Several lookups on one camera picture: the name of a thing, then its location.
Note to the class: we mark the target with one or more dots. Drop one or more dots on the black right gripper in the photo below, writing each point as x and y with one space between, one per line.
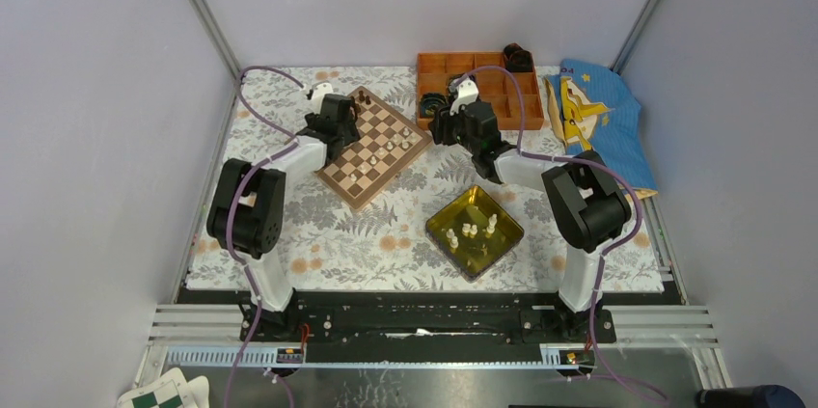
441 125

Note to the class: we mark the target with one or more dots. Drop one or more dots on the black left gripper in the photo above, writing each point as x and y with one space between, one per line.
348 133

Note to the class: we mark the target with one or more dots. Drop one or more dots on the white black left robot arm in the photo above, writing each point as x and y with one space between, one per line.
246 215

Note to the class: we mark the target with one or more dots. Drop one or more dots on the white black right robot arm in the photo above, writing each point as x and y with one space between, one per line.
586 197

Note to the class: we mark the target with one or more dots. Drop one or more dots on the wooden chess board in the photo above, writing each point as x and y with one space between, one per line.
377 124

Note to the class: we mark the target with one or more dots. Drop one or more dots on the gold metal tin tray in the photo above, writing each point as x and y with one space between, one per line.
475 255

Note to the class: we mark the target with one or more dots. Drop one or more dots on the blue pikachu cloth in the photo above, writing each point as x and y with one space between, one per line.
591 108

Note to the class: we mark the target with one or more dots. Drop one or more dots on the dark blue cylinder object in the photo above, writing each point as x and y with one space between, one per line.
762 396

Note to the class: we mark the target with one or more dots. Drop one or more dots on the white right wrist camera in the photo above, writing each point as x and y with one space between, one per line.
465 92

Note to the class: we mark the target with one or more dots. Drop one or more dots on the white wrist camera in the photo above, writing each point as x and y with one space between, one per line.
465 92
318 91

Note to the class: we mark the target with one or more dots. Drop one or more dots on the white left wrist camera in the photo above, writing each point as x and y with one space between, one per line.
318 91

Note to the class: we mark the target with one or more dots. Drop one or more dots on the black rolled strap corner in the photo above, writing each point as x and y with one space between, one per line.
517 59

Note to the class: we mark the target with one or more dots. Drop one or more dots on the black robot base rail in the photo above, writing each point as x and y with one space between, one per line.
413 328

